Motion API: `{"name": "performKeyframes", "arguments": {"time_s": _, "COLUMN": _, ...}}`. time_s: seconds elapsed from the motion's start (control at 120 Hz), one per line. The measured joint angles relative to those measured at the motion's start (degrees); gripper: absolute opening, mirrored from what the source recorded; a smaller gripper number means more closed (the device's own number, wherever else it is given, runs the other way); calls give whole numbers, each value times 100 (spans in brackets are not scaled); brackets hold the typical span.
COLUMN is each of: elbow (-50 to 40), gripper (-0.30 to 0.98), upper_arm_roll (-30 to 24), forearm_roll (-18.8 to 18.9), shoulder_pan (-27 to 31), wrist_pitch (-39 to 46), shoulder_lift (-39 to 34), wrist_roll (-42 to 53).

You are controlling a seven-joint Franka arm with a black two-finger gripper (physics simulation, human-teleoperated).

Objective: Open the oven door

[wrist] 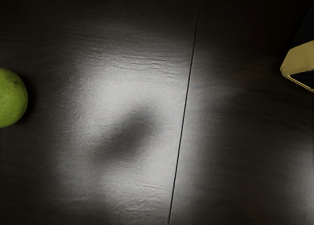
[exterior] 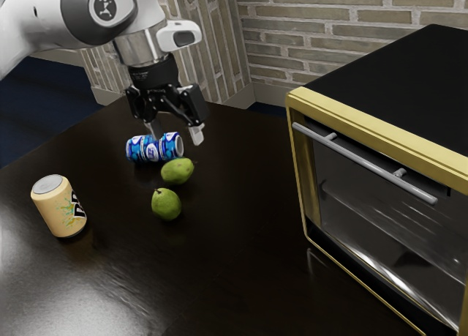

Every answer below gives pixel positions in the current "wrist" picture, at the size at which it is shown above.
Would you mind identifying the cream box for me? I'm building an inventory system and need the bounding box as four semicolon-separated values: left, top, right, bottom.
280;0;314;93

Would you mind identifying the green round fruit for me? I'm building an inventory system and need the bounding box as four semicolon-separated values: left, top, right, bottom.
0;68;29;129

